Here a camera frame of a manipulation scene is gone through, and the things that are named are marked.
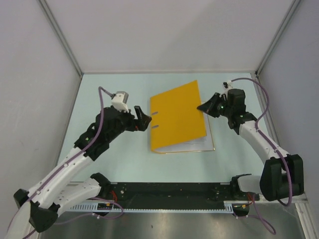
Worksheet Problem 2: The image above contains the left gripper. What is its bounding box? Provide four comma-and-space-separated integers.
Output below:
106, 106, 151, 142

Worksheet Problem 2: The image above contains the yellow ring binder folder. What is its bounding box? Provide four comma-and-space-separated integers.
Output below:
149, 79, 216, 155

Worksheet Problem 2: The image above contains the printed paper stack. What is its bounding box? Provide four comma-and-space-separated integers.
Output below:
156, 101, 215, 154

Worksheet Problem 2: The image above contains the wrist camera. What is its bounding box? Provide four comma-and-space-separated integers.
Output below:
111, 91, 129, 113
222, 80, 233, 95

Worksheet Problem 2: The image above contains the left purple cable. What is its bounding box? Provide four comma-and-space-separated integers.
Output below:
7, 86, 125, 237

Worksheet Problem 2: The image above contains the white slotted cable duct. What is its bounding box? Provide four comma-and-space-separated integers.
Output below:
67, 201, 251, 214

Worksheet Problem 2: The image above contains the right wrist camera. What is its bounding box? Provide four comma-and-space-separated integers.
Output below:
222, 80, 233, 95

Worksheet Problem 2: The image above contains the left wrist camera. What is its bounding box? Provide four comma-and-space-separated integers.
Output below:
111, 91, 129, 113

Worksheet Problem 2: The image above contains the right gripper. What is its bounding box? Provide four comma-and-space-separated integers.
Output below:
196, 93, 232, 118

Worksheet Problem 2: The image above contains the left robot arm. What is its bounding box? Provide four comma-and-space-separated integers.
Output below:
8, 106, 152, 239

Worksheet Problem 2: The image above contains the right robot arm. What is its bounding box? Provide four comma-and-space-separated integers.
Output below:
197, 89, 304, 201

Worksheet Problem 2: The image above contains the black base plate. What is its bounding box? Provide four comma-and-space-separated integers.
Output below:
82, 182, 260, 210

